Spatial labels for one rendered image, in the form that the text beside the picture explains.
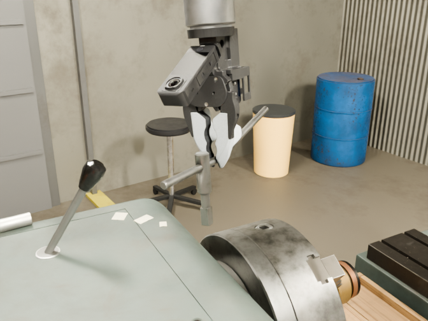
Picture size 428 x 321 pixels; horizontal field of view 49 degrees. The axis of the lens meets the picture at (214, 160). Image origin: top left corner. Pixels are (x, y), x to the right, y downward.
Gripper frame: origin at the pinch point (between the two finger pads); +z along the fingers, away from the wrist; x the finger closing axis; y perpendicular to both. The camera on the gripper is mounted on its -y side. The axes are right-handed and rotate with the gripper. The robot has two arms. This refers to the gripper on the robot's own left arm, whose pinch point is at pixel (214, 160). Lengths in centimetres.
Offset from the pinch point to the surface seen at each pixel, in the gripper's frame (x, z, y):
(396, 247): -17, 40, 61
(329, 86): 92, 35, 344
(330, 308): -17.5, 23.4, 2.6
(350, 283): -15.8, 28.8, 20.1
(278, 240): -7.7, 14.9, 5.8
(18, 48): 236, -19, 145
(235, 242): -2.0, 14.3, 1.4
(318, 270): -14.5, 19.0, 5.8
